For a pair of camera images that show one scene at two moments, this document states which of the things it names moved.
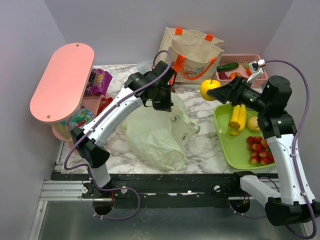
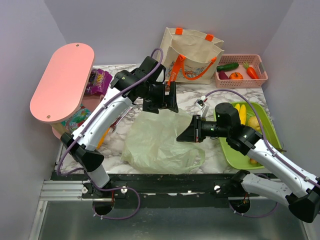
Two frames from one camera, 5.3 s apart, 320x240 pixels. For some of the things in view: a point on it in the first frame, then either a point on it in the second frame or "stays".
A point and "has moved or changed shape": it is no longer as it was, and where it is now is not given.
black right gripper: [231, 92] → [193, 133]
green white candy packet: [83, 116] stays
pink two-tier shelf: [59, 91] stays
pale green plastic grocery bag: [158, 135] has moved or changed shape
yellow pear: [252, 123] stays
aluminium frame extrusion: [56, 191] stays
